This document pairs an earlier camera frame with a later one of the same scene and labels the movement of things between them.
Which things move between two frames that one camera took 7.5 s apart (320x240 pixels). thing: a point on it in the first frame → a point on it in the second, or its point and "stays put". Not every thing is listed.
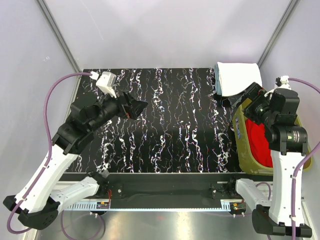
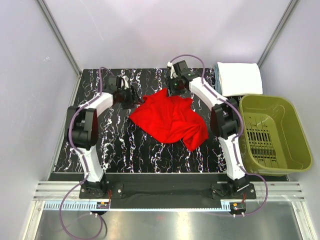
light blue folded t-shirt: x=218 y=83 stays put
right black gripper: x=255 y=92 → x=170 y=91
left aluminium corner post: x=62 y=40 stays put
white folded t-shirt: x=235 y=77 stays put
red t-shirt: x=259 y=143 → x=171 y=119
